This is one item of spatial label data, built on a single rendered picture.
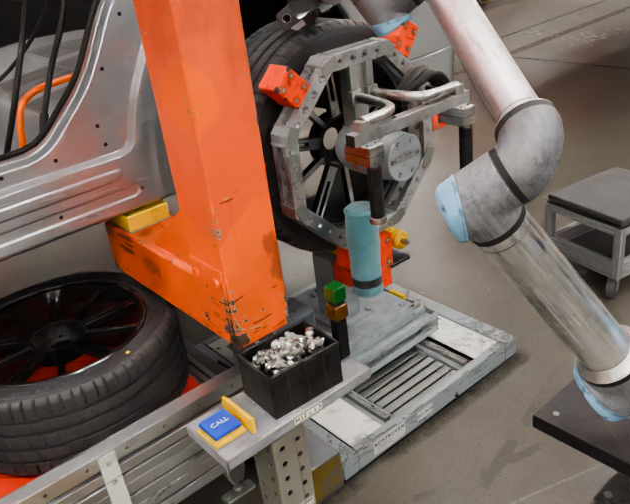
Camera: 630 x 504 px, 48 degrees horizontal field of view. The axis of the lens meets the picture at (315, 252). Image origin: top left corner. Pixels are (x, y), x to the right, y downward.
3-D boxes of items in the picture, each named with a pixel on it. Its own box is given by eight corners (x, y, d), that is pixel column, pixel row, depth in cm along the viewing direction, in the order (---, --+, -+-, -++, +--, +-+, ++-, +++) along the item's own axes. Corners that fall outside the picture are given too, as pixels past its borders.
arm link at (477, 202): (692, 405, 151) (506, 171, 117) (616, 439, 158) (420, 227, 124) (664, 354, 163) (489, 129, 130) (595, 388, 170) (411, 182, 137)
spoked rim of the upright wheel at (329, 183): (377, 104, 237) (284, 7, 202) (430, 114, 221) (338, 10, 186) (304, 235, 233) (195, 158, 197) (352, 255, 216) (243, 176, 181)
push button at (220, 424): (225, 415, 163) (223, 407, 162) (242, 429, 158) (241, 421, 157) (199, 430, 159) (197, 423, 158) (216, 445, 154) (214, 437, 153)
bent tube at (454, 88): (409, 84, 199) (407, 45, 194) (464, 92, 186) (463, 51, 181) (364, 100, 190) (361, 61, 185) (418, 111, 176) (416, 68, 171)
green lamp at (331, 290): (336, 293, 173) (334, 279, 171) (347, 298, 170) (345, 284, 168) (324, 300, 171) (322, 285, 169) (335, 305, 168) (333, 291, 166)
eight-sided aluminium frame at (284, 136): (421, 199, 226) (411, 24, 201) (436, 204, 222) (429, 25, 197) (288, 265, 197) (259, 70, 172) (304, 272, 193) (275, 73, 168)
